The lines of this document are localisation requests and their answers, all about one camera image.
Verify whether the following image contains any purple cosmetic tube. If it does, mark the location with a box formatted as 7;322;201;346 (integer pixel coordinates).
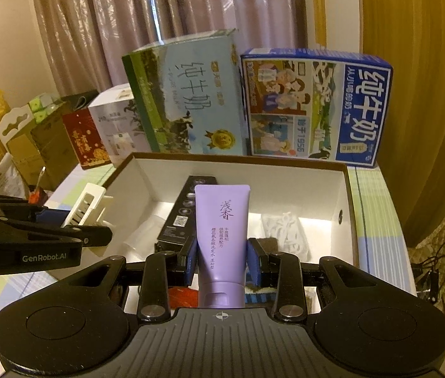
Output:
195;184;251;309

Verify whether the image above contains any red snack packet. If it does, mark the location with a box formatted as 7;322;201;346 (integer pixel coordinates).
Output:
168;287;198;310

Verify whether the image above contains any knitted blue brown sock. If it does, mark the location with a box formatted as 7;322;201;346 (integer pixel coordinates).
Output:
245;237;280;294

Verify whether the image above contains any brown cardboard carton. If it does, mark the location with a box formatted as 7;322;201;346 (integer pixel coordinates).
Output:
0;90;98;190

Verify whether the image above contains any white floss picks bag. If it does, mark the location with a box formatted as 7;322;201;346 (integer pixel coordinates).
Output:
262;212;311;262

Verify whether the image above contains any black rectangular product box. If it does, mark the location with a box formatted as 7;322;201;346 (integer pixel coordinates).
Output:
155;176;217;253

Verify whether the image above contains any red gold gift box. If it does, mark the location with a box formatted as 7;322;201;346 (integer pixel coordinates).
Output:
62;107;111;170

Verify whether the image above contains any brown cardboard storage box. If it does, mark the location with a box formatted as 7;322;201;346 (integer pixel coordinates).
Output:
81;154;359;308

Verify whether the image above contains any checked green blue tablecloth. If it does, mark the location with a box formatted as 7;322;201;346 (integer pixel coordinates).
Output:
0;162;418;378

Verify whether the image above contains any white humidifier box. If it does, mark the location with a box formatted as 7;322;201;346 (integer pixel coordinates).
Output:
88;83;151;167

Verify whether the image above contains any green blue milk carton box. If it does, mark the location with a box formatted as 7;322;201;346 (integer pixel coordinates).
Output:
123;28;250;155

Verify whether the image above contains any pink curtain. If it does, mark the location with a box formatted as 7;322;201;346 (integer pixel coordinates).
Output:
33;0;308;95

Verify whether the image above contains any blue white milk carton box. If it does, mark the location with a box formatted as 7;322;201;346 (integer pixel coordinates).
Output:
241;48;393;168

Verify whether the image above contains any black power cable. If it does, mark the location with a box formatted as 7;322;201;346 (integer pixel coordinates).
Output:
411;211;445;304

